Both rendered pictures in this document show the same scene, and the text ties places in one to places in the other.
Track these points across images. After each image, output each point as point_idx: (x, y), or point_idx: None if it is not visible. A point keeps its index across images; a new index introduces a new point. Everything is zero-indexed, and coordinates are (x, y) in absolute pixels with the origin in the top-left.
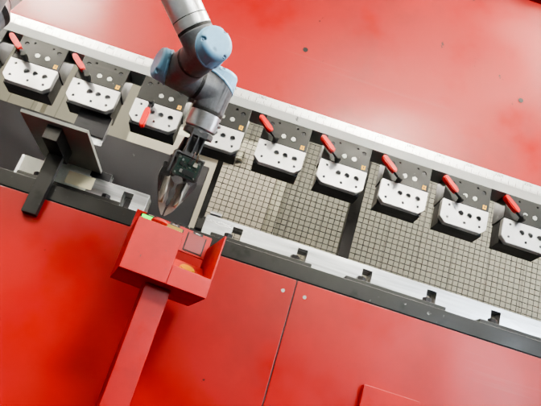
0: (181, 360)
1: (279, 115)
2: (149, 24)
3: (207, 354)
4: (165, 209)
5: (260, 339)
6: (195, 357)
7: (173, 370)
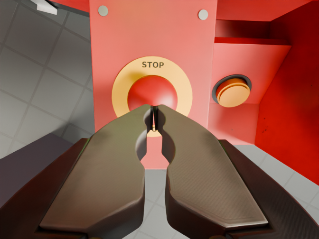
0: (248, 7)
1: None
2: None
3: (285, 9)
4: (154, 119)
5: None
6: (267, 8)
7: (237, 10)
